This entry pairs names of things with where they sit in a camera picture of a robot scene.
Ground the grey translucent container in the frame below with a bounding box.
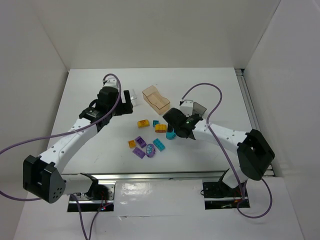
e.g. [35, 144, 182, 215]
[192, 101, 207, 118]

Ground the clear plastic container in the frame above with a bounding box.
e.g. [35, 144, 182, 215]
[129, 88, 138, 107]

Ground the small teal lego brick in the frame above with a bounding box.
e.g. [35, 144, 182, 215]
[152, 120, 160, 128]

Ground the aluminium side rail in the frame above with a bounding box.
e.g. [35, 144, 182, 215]
[235, 69, 275, 181]

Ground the purple studded lego brick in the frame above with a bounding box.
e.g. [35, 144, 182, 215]
[132, 147, 146, 159]

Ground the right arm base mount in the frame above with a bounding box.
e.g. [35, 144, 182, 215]
[200, 181, 250, 210]

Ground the purple oval flower lego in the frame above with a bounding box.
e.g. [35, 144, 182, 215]
[145, 143, 156, 158]

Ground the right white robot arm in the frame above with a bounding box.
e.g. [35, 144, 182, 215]
[163, 107, 275, 189]

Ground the long teal lego brick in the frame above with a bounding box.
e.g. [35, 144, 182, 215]
[152, 138, 166, 152]

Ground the aluminium front rail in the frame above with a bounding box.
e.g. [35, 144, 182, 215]
[59, 170, 228, 182]

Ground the yellow studded lego brick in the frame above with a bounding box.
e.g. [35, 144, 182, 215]
[154, 124, 167, 133]

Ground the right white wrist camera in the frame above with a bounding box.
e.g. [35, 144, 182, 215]
[179, 99, 194, 117]

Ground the orange translucent container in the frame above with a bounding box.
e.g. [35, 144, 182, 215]
[142, 85, 171, 115]

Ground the yellow smiley lego brick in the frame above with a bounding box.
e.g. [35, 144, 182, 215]
[137, 119, 150, 128]

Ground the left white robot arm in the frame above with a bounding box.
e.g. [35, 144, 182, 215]
[22, 86, 133, 204]

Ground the small orange lego brick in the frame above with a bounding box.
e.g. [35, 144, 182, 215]
[128, 140, 136, 149]

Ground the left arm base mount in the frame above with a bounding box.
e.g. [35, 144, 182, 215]
[67, 181, 116, 213]

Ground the purple hollow lego brick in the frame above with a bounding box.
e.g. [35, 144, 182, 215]
[134, 136, 147, 149]

